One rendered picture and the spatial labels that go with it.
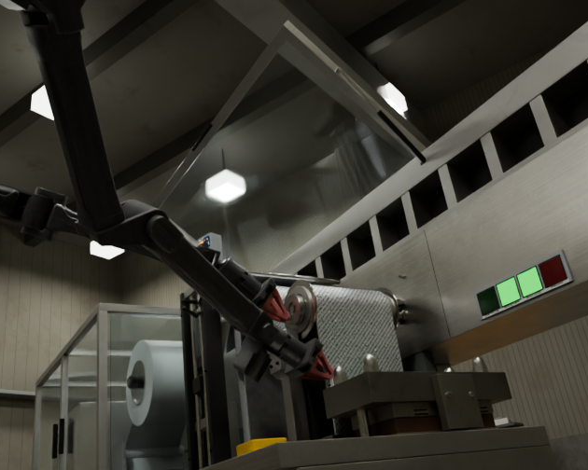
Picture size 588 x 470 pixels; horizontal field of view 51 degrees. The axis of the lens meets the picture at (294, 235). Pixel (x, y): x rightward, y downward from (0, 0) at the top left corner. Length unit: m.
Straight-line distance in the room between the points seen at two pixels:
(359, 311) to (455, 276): 0.25
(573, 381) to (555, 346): 0.47
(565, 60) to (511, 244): 0.42
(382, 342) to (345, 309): 0.12
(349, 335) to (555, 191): 0.56
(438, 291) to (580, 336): 6.93
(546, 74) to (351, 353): 0.77
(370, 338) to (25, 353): 10.82
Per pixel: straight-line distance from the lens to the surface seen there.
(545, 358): 8.56
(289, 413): 1.46
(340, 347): 1.47
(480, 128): 1.61
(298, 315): 1.48
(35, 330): 12.34
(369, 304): 1.57
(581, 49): 1.49
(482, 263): 1.52
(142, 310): 2.42
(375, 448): 1.13
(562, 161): 1.43
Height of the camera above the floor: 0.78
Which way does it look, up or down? 25 degrees up
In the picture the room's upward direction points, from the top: 8 degrees counter-clockwise
